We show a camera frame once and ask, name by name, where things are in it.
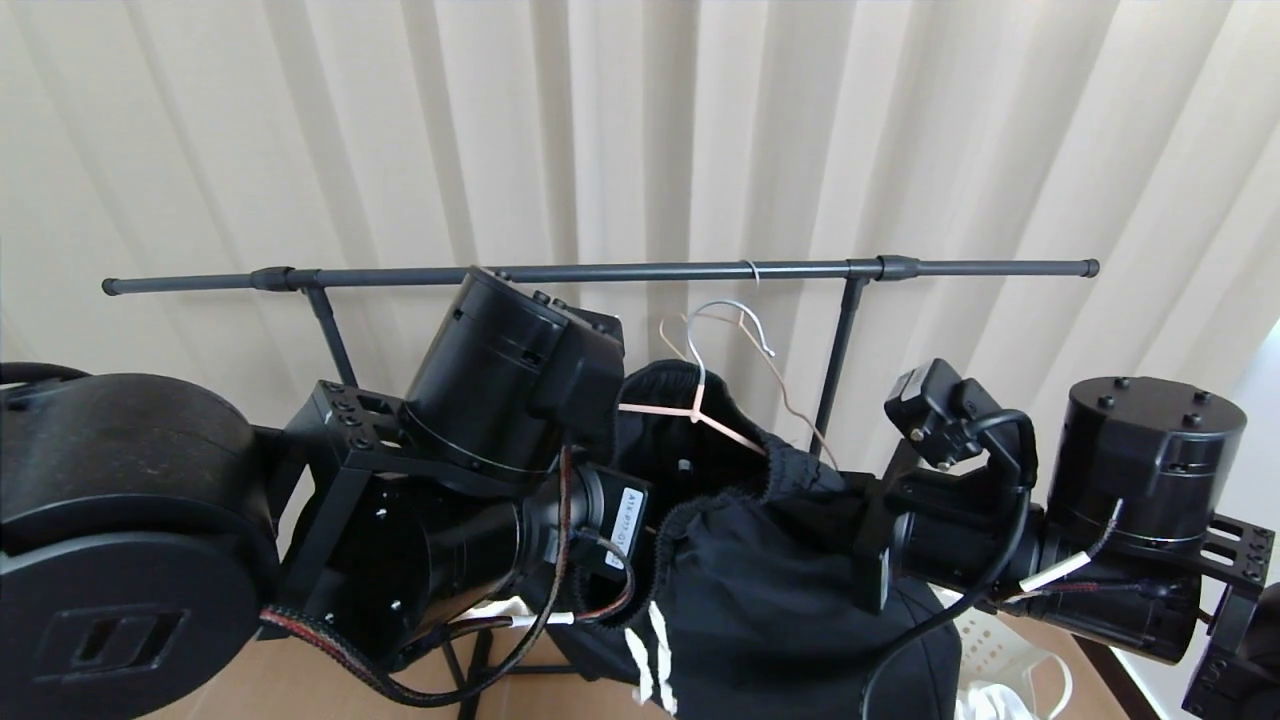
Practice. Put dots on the white laundry basket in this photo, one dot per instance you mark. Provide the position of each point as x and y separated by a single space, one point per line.
990 630

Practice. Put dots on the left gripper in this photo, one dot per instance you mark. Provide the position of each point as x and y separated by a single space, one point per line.
585 525

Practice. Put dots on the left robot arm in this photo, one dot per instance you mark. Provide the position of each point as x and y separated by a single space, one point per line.
130 540

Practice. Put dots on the pink clothes hanger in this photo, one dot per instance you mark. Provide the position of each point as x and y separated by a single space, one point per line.
692 412
795 405

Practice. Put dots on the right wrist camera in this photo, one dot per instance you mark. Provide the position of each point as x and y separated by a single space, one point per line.
930 400

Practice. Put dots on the black clothes rack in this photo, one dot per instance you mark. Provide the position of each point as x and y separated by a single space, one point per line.
700 270

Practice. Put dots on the white garment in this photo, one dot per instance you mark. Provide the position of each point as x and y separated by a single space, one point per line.
995 702

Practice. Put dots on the beige curtain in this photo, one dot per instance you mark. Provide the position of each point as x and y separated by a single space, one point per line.
400 130

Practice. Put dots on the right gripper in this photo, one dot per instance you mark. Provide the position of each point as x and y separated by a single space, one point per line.
960 530

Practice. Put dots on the black shorts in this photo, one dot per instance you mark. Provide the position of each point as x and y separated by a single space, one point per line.
780 600

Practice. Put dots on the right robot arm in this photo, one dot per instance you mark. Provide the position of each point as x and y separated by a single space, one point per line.
1140 470

